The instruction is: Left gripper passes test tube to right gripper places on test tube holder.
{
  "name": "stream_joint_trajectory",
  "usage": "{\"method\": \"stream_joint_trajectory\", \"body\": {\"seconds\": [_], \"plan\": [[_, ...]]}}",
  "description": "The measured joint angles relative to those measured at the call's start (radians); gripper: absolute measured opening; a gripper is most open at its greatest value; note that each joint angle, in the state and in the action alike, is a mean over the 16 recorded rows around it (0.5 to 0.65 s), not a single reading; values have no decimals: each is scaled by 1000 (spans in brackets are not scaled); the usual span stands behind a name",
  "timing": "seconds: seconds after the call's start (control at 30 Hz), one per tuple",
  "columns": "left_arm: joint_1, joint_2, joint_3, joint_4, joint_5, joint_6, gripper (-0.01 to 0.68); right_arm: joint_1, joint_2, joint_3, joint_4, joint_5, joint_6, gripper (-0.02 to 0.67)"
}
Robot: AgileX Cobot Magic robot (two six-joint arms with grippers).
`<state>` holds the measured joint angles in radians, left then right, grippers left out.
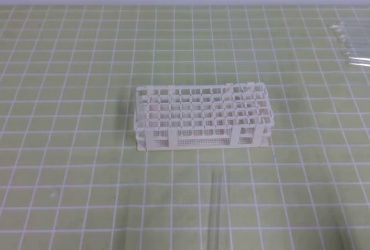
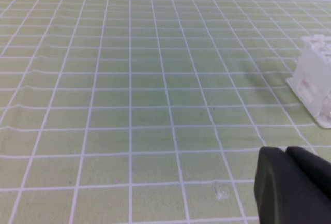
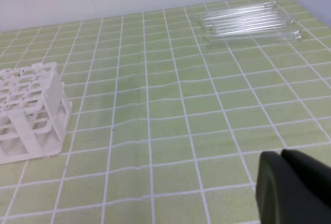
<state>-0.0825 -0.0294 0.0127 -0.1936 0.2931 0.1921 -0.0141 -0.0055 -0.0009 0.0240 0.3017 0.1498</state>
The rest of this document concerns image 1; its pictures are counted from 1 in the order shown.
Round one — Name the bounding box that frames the clear glass test tube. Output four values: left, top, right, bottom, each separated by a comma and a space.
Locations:
207, 171, 223, 250

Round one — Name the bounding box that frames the white plastic test tube rack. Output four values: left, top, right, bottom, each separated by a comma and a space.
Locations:
134, 82, 275, 151

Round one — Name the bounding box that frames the green grid tablecloth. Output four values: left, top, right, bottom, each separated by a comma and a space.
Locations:
1, 6, 369, 249

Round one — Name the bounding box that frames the clear test tube bottom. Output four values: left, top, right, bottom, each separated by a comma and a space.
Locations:
349, 57, 370, 67

